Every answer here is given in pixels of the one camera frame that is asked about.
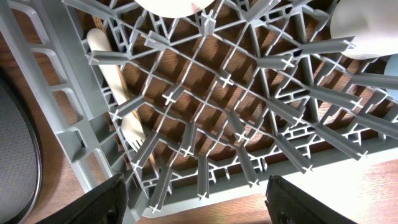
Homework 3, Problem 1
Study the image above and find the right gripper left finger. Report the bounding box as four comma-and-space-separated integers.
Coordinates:
39, 173, 128, 224

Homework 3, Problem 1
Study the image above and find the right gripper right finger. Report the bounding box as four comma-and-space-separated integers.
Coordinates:
265, 175, 353, 224

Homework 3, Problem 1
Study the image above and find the white plastic fork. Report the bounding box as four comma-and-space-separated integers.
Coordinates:
86, 27, 147, 152

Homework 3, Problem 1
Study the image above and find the blue cup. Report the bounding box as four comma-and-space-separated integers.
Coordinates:
384, 54, 398, 101

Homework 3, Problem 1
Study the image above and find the cream cup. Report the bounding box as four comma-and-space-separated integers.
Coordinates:
330, 0, 397, 60

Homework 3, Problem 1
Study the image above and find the pink saucer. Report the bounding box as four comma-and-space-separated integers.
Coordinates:
135, 0, 215, 18

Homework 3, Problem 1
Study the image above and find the grey dishwasher rack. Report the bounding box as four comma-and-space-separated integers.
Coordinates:
1, 1, 397, 222

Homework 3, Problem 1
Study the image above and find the round black tray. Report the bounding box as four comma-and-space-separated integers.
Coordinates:
1, 77, 42, 223

